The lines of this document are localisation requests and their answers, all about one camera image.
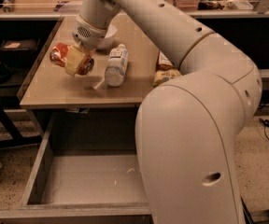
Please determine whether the brown yellow chip bag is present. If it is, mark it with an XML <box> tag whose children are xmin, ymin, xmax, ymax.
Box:
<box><xmin>153</xmin><ymin>51</ymin><xmax>181</xmax><ymax>87</ymax></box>

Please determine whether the black metal bar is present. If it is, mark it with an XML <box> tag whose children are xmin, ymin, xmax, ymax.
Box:
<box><xmin>241</xmin><ymin>200</ymin><xmax>255</xmax><ymax>224</ymax></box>

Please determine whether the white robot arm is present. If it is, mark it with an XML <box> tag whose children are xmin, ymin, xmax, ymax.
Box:
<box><xmin>72</xmin><ymin>0</ymin><xmax>262</xmax><ymax>224</ymax></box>

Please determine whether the open grey top drawer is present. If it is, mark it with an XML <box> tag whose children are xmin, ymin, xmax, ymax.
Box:
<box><xmin>0</xmin><ymin>112</ymin><xmax>243</xmax><ymax>224</ymax></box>

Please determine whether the grey cabinet with tabletop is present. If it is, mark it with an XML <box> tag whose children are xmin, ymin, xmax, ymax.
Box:
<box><xmin>21</xmin><ymin>14</ymin><xmax>158</xmax><ymax>133</ymax></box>

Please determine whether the white ceramic bowl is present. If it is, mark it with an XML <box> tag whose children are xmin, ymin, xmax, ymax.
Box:
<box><xmin>97</xmin><ymin>24</ymin><xmax>117</xmax><ymax>50</ymax></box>

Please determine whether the red coke can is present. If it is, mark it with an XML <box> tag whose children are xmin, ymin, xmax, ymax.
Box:
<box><xmin>50</xmin><ymin>43</ymin><xmax>94</xmax><ymax>76</ymax></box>

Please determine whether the white plastic bottle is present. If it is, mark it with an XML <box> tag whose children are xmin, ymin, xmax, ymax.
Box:
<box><xmin>105</xmin><ymin>44</ymin><xmax>129</xmax><ymax>87</ymax></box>

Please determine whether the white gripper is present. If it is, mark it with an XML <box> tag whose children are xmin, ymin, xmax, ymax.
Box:
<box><xmin>64</xmin><ymin>15</ymin><xmax>107</xmax><ymax>77</ymax></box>

